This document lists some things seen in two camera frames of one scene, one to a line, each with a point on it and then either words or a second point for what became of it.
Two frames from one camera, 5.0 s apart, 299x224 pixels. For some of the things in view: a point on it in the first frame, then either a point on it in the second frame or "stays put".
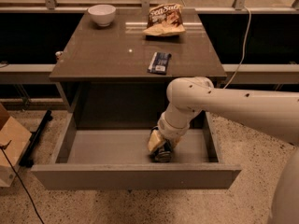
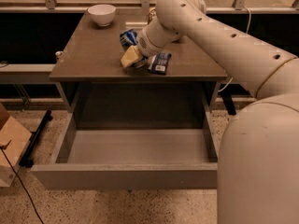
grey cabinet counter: [103, 73] stays put
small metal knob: [59, 54] stays put
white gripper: [170, 131] to [146, 47]
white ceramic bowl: [103, 14] stays put
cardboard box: [15, 139] stays put
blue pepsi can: [163, 153] to [127, 39]
